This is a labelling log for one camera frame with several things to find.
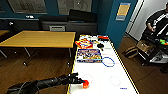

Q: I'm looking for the small red cup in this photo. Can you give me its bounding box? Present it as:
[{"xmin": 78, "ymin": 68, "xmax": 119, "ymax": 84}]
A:
[{"xmin": 82, "ymin": 80, "xmax": 91, "ymax": 90}]

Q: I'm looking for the clear round bowl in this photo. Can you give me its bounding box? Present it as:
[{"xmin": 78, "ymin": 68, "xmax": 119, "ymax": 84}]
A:
[
  {"xmin": 81, "ymin": 73, "xmax": 95, "ymax": 84},
  {"xmin": 109, "ymin": 75, "xmax": 122, "ymax": 87}
]

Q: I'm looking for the orange game box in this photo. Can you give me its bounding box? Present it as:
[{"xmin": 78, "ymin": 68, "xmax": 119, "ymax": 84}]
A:
[{"xmin": 74, "ymin": 38, "xmax": 94, "ymax": 50}]

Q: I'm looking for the small black item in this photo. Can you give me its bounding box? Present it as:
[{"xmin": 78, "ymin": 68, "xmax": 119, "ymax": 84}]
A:
[{"xmin": 97, "ymin": 43, "xmax": 106, "ymax": 49}]

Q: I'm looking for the red bowl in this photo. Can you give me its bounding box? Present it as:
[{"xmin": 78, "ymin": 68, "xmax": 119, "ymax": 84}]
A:
[{"xmin": 98, "ymin": 35, "xmax": 110, "ymax": 41}]

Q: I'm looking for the brown bag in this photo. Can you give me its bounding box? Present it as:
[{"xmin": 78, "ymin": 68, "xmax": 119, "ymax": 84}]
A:
[{"xmin": 123, "ymin": 46, "xmax": 139, "ymax": 59}]

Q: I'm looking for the black cushion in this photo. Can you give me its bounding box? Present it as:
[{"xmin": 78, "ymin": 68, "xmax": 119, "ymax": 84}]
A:
[{"xmin": 68, "ymin": 9, "xmax": 98, "ymax": 24}]

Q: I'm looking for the black bench sofa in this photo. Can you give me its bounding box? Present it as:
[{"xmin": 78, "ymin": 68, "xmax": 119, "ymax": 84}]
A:
[{"xmin": 0, "ymin": 14, "xmax": 99, "ymax": 34}]

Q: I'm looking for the cardboard box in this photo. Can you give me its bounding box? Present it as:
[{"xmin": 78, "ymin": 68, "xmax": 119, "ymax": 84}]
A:
[{"xmin": 137, "ymin": 40, "xmax": 155, "ymax": 54}]

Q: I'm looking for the dark framed window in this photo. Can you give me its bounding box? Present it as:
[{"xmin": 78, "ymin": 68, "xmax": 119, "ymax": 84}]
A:
[
  {"xmin": 6, "ymin": 0, "xmax": 48, "ymax": 15},
  {"xmin": 56, "ymin": 0, "xmax": 93, "ymax": 16}
]

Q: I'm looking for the white outlet plate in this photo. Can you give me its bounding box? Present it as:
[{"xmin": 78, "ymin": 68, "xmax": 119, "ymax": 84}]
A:
[{"xmin": 25, "ymin": 15, "xmax": 35, "ymax": 20}]

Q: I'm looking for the yellow green toy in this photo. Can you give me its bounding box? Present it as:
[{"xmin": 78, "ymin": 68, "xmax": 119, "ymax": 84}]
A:
[{"xmin": 159, "ymin": 39, "xmax": 168, "ymax": 47}]

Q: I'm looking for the person in dark shirt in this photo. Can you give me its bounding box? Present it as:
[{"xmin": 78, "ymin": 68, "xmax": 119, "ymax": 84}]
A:
[{"xmin": 144, "ymin": 9, "xmax": 168, "ymax": 38}]

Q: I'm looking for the blue plastic ring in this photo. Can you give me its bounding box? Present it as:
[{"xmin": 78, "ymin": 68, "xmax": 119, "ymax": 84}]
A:
[{"xmin": 101, "ymin": 56, "xmax": 116, "ymax": 68}]

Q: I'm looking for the pale yellow wall sign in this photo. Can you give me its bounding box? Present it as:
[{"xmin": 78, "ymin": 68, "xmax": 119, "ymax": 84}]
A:
[{"xmin": 115, "ymin": 2, "xmax": 132, "ymax": 23}]

